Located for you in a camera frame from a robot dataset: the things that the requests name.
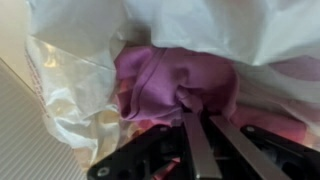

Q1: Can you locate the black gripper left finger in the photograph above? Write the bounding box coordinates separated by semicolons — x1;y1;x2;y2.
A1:
87;112;223;180

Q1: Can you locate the white plastic bag red print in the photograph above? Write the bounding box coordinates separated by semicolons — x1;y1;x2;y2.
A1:
23;0;320;171

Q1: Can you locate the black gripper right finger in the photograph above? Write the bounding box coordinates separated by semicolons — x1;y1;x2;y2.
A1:
209;114;320;180

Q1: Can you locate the pink purple cloth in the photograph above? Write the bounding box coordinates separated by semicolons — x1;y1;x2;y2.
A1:
113;44;309;144

